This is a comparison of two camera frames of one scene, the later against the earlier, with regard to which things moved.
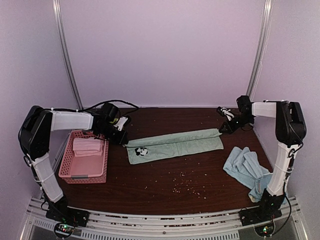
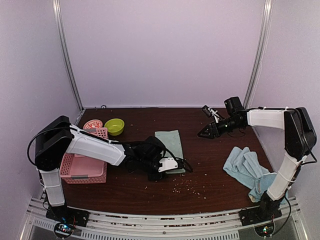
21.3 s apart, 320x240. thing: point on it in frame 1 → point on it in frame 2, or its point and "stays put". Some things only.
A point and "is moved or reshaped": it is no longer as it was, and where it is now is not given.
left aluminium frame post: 59,27 stays put
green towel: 175,145 is moved or reshaped
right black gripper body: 232,128 → 217,133
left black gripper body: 113,137 → 152,177
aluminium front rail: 289,224 stays put
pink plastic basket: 85,158 stays put
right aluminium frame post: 262,38 stays put
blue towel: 243,165 stays put
